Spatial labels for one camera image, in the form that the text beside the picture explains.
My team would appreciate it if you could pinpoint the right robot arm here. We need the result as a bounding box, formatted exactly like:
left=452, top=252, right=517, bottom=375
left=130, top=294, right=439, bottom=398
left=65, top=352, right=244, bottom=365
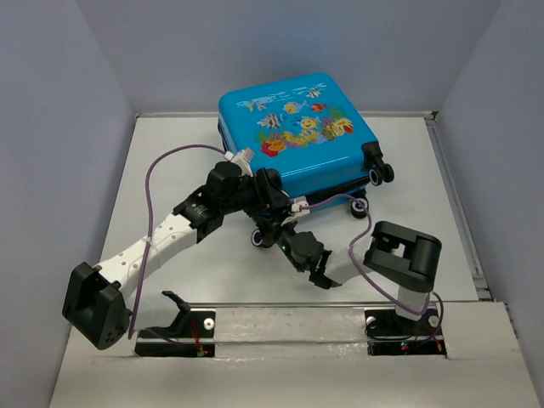
left=277, top=221, right=442, bottom=333

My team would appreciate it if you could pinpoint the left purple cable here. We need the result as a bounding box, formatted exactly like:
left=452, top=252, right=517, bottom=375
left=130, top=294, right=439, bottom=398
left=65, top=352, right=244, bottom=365
left=127, top=144, right=233, bottom=341

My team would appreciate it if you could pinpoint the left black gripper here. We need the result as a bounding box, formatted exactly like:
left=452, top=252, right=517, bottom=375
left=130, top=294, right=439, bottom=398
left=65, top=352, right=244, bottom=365
left=221, top=168, right=292, bottom=217

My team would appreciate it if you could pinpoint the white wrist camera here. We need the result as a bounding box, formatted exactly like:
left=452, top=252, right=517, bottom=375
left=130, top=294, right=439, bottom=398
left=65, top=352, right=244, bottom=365
left=224, top=148, right=254, bottom=176
left=281, top=196, right=310, bottom=225

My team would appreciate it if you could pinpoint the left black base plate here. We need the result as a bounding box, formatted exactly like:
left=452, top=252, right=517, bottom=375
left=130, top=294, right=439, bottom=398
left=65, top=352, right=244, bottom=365
left=133, top=309, right=216, bottom=358

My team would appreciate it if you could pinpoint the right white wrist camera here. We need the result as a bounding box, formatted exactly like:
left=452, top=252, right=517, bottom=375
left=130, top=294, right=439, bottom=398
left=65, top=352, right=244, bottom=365
left=281, top=196, right=310, bottom=225

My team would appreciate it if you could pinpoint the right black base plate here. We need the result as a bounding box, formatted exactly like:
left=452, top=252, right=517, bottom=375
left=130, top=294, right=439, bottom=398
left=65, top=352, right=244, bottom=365
left=364, top=308, right=447, bottom=357

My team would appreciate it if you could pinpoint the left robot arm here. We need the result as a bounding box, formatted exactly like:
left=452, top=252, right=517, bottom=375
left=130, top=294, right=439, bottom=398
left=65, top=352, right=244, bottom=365
left=62, top=161, right=281, bottom=350

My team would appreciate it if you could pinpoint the aluminium table rail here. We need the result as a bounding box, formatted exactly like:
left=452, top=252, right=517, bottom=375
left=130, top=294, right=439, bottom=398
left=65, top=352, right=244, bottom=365
left=87, top=300, right=509, bottom=310

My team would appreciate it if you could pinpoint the blue hard-shell suitcase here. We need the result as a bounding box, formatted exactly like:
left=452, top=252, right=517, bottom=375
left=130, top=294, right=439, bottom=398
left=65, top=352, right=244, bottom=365
left=216, top=73, right=395, bottom=250

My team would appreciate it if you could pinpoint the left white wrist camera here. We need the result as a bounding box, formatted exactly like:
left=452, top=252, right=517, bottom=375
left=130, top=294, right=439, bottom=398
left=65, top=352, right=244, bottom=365
left=224, top=148, right=254, bottom=176

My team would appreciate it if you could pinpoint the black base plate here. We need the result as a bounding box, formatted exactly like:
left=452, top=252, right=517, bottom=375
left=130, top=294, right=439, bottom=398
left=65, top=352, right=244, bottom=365
left=364, top=308, right=447, bottom=357
left=133, top=309, right=216, bottom=358

